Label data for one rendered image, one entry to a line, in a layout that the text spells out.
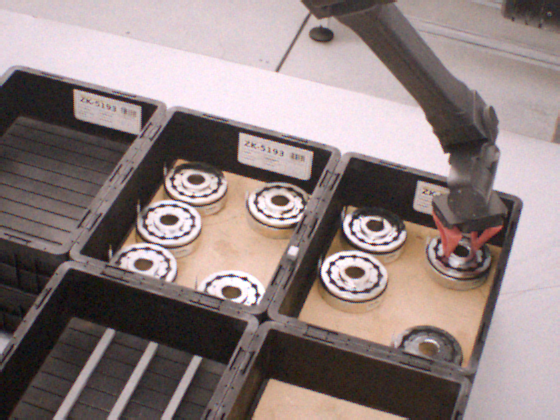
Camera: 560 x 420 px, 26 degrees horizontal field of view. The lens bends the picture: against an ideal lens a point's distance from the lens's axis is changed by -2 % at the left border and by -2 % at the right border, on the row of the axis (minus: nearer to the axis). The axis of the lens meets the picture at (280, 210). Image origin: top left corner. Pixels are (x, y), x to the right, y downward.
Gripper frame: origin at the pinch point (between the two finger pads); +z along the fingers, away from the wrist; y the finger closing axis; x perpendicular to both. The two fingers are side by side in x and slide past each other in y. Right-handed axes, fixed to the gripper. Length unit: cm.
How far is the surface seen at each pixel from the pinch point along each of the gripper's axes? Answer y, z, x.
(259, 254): -28.9, 3.7, 11.6
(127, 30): 0, 86, 200
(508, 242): 3.9, -5.8, -6.4
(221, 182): -30.2, 0.6, 26.2
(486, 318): -6.9, -5.9, -19.5
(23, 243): -65, -7, 14
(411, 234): -3.7, 4.0, 8.9
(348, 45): 66, 87, 174
